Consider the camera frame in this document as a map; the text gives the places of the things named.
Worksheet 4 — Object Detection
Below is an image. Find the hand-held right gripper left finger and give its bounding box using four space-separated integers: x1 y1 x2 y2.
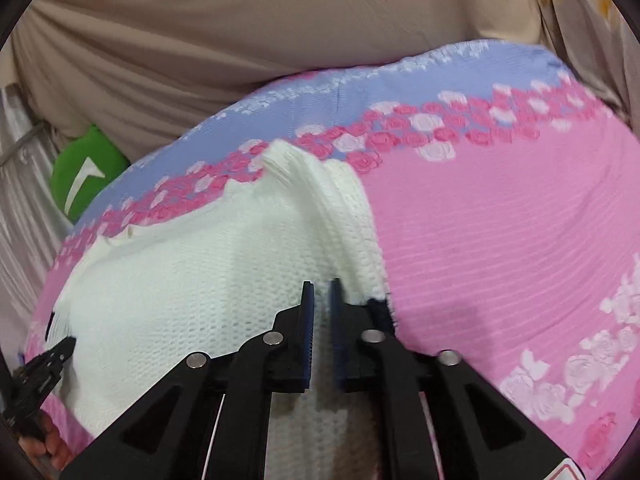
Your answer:
60 281 317 480

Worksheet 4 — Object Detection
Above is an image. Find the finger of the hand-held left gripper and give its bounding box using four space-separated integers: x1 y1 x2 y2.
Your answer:
12 336 77 407

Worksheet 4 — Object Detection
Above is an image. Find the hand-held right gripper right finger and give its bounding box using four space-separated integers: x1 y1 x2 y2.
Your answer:
327 277 589 480

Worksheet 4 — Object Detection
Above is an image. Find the white red black knit sweater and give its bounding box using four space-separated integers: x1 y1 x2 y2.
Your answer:
45 140 397 480

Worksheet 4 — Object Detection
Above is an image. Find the person's left hand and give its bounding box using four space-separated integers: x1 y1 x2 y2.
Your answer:
27 409 77 469

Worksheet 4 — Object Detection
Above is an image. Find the white satin curtain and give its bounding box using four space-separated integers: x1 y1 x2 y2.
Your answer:
0 80 76 333

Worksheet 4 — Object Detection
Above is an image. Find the pink floral bed sheet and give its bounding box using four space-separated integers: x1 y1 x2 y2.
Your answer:
15 40 640 480

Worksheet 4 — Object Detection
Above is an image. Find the green cushion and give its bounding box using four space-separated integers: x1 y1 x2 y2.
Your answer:
50 125 132 226

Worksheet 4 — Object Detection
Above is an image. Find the beige backdrop cloth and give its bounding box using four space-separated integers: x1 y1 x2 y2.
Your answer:
10 0 547 162

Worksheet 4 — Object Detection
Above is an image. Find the pale floral curtain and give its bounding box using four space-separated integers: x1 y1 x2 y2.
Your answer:
530 0 640 136

